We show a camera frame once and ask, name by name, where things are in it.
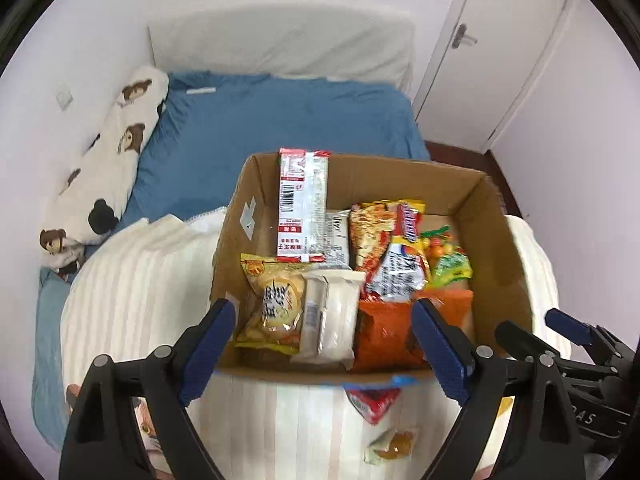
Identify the white padded headboard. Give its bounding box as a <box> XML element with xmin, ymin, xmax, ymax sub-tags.
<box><xmin>147</xmin><ymin>2</ymin><xmax>416</xmax><ymax>96</ymax></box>

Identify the green candy packet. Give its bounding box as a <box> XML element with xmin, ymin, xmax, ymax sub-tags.
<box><xmin>419</xmin><ymin>225</ymin><xmax>473</xmax><ymax>289</ymax></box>

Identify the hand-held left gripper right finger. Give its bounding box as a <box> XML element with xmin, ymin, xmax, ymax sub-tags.
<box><xmin>411</xmin><ymin>298</ymin><xmax>587</xmax><ymax>480</ymax></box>

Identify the silver white packet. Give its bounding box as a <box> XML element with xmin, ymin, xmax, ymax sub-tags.
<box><xmin>312</xmin><ymin>210</ymin><xmax>351</xmax><ymax>271</ymax></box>

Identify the cardboard box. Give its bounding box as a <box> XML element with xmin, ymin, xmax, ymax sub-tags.
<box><xmin>210</xmin><ymin>152</ymin><xmax>536</xmax><ymax>387</ymax></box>

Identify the cat printed blanket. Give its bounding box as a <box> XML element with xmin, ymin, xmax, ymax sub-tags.
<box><xmin>60</xmin><ymin>207</ymin><xmax>574</xmax><ymax>480</ymax></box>

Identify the long red white packet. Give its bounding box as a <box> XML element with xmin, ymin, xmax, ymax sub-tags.
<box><xmin>276</xmin><ymin>147</ymin><xmax>332</xmax><ymax>265</ymax></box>

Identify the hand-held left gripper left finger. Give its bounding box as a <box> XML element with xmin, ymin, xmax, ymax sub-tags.
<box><xmin>59</xmin><ymin>298</ymin><xmax>237</xmax><ymax>480</ymax></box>

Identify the metal door handle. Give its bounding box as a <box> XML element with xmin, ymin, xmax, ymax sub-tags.
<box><xmin>450</xmin><ymin>22</ymin><xmax>479</xmax><ymax>51</ymax></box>

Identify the small red packet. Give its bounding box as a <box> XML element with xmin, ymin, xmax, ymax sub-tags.
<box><xmin>345</xmin><ymin>387</ymin><xmax>402</xmax><ymax>426</ymax></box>

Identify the orange snack packet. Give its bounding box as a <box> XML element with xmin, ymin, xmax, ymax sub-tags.
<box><xmin>425</xmin><ymin>287</ymin><xmax>475</xmax><ymax>347</ymax></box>
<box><xmin>352</xmin><ymin>297</ymin><xmax>436</xmax><ymax>374</ymax></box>

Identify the yellow biscuit packet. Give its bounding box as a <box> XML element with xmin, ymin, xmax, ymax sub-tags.
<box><xmin>235</xmin><ymin>253</ymin><xmax>307</xmax><ymax>356</ymax></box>

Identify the bear printed long pillow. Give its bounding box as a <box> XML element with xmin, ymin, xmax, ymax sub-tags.
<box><xmin>40</xmin><ymin>65</ymin><xmax>170</xmax><ymax>276</ymax></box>

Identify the blue bed sheet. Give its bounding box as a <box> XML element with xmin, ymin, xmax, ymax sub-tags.
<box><xmin>117</xmin><ymin>70</ymin><xmax>431</xmax><ymax>227</ymax></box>

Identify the small clear pastry packet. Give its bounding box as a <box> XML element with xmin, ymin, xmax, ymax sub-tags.
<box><xmin>364</xmin><ymin>429</ymin><xmax>419</xmax><ymax>466</ymax></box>

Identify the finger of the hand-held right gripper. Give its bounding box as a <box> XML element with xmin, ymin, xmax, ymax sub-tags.
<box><xmin>495</xmin><ymin>320</ymin><xmax>563</xmax><ymax>362</ymax></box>
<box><xmin>545</xmin><ymin>308</ymin><xmax>638</xmax><ymax>367</ymax></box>

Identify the light blue blanket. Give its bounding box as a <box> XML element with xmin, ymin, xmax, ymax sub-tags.
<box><xmin>31</xmin><ymin>267</ymin><xmax>74</xmax><ymax>452</ymax></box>

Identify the white bread packet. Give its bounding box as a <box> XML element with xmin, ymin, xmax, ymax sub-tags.
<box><xmin>290</xmin><ymin>269</ymin><xmax>367</xmax><ymax>365</ymax></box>

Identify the white door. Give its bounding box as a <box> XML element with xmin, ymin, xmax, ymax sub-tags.
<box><xmin>412</xmin><ymin>0</ymin><xmax>577</xmax><ymax>154</ymax></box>

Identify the instant noodle packet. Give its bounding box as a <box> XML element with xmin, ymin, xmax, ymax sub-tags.
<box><xmin>348</xmin><ymin>200</ymin><xmax>432</xmax><ymax>304</ymax></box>

